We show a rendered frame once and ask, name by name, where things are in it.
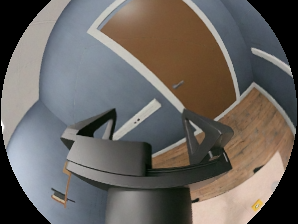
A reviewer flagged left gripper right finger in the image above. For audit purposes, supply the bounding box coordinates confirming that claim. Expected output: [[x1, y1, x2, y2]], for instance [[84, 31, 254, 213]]
[[181, 108, 234, 165]]

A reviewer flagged white bottle with black cap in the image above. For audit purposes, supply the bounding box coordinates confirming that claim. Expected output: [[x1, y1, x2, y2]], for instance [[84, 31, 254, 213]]
[[271, 181, 279, 192]]

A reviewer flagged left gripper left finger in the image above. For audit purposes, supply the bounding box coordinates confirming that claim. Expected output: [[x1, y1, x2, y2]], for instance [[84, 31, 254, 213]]
[[64, 108, 117, 140]]

